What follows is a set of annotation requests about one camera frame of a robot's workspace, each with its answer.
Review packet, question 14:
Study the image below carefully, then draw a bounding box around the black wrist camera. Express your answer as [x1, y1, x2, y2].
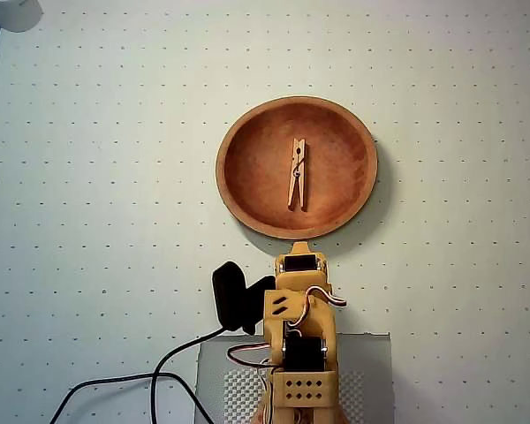
[210, 261, 277, 336]

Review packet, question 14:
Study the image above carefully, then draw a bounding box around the red white servo wire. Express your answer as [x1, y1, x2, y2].
[226, 343, 284, 368]
[286, 285, 348, 339]

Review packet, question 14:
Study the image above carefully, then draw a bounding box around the white mesh mat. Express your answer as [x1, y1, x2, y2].
[223, 370, 367, 424]

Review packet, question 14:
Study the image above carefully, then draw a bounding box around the grey base plate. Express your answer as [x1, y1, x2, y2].
[195, 334, 392, 424]

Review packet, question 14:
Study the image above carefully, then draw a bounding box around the round wooden bowl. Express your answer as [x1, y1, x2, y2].
[215, 95, 380, 241]

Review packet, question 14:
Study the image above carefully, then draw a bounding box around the white round object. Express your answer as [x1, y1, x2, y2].
[0, 0, 44, 33]

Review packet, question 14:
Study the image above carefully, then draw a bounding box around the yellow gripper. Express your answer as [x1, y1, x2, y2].
[273, 240, 336, 293]

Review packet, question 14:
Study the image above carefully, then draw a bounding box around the black cable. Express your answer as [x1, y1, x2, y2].
[48, 326, 226, 424]

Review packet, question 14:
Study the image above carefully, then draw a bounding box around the wooden clothespin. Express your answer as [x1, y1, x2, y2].
[285, 137, 310, 212]

